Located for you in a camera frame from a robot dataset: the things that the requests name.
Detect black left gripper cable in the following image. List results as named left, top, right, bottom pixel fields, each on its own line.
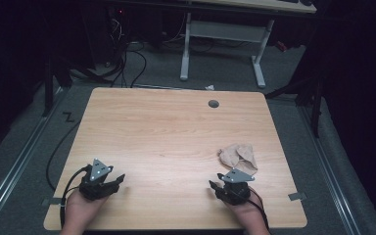
left=59, top=164, right=93, bottom=229

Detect beige cloth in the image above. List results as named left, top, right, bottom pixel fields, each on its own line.
left=217, top=142, right=259, bottom=176

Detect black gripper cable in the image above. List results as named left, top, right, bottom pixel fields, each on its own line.
left=247, top=187, right=271, bottom=233
left=59, top=164, right=93, bottom=229

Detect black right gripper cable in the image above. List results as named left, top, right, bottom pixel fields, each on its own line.
left=247, top=187, right=271, bottom=233

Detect person's right hand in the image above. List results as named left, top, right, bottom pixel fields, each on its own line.
left=232, top=191, right=271, bottom=235

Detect metal floor rail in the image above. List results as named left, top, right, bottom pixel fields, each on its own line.
left=0, top=86, right=70, bottom=235
left=298, top=106, right=363, bottom=235

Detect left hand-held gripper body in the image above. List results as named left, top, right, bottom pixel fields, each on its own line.
left=78, top=158, right=116, bottom=201

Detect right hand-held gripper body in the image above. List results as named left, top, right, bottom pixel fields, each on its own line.
left=216, top=167, right=256, bottom=207

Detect grey tape strip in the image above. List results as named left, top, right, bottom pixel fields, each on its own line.
left=288, top=192, right=307, bottom=202
left=42, top=197, right=64, bottom=208

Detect person's left hand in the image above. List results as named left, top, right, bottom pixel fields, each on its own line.
left=60, top=189, right=110, bottom=235

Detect black metal stand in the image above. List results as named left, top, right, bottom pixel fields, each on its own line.
left=264, top=65, right=327, bottom=139
left=41, top=52, right=73, bottom=118

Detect black floor cable bundle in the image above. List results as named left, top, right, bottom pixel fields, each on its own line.
left=71, top=16, right=148, bottom=89

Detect white metal-framed desk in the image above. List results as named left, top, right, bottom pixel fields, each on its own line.
left=179, top=0, right=317, bottom=89

